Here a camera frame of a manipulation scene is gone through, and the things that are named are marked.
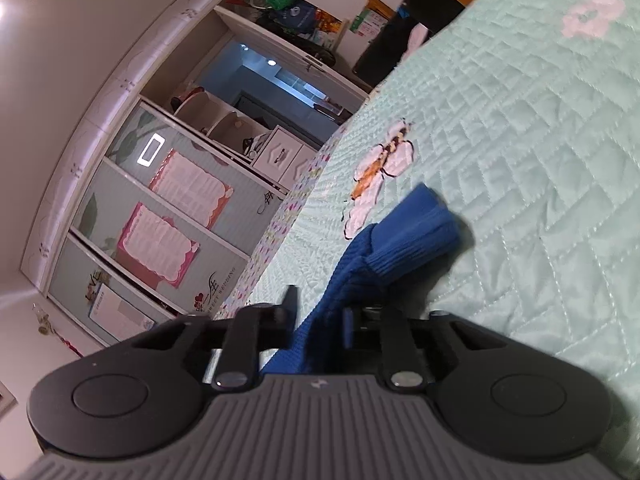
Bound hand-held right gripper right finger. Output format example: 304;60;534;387
341;305;507;392

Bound black chair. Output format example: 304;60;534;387
352;0;466;88

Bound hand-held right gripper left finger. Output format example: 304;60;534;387
131;285;298;391

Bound blue-framed wall chart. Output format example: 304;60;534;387
88;282;156;333

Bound white drawer cabinet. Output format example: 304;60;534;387
249;126;321;191

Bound blue hanging bag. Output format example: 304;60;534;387
277;4;316;31

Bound quilted bee-print bedspread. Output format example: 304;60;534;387
210;0;640;480

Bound pink-bordered paper poster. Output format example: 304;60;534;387
116;202;201;289
149;148;234;227

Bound green and white carton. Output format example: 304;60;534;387
349;0;396;38

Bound sliding-door wardrobe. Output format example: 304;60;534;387
20;0;321;348

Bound blue knit sweater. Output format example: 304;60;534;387
260;183;463;376

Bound white corner shelf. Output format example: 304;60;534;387
167;87;273;161

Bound red hanging ornament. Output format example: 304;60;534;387
31;302;83;358

